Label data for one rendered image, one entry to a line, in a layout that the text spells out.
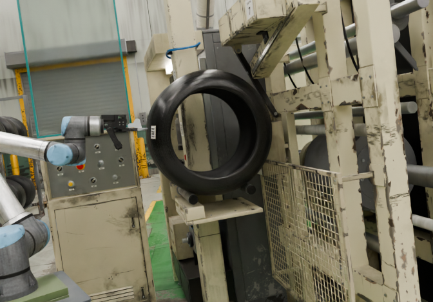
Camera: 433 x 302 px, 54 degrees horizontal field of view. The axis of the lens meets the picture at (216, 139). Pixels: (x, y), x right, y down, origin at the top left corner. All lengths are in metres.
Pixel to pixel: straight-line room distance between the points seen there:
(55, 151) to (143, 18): 9.82
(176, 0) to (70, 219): 1.40
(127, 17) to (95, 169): 9.12
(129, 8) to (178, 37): 9.32
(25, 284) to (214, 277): 1.00
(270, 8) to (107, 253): 1.71
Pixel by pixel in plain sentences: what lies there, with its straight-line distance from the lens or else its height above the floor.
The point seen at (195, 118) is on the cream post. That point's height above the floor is 1.27.
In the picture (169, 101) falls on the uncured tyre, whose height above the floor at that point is 1.36.
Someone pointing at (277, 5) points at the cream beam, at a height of 1.69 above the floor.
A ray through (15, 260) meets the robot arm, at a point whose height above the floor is 0.79.
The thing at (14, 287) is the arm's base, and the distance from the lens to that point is 1.99.
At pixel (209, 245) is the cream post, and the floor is 0.56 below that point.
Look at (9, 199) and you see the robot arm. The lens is 2.16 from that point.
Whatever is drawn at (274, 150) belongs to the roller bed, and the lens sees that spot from 2.38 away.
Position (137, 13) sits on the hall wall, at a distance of 11.60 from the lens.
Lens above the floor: 1.26
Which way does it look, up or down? 3 degrees down
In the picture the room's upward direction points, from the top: 7 degrees counter-clockwise
